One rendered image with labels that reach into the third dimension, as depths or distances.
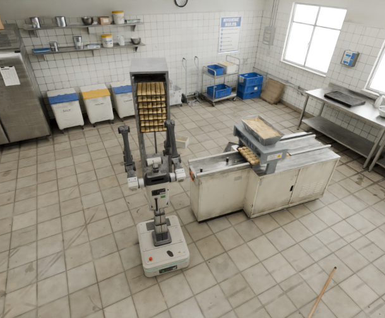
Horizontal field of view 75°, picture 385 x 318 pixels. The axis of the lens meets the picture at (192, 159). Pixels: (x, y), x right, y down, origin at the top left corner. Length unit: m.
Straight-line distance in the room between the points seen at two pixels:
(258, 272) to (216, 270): 0.48
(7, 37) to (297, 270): 5.38
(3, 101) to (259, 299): 5.00
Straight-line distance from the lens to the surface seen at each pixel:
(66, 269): 3.50
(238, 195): 3.47
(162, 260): 2.97
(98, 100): 5.83
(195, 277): 3.16
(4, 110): 5.61
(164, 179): 2.38
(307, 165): 3.55
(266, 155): 2.96
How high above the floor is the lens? 2.76
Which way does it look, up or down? 36 degrees down
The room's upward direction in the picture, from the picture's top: 1 degrees clockwise
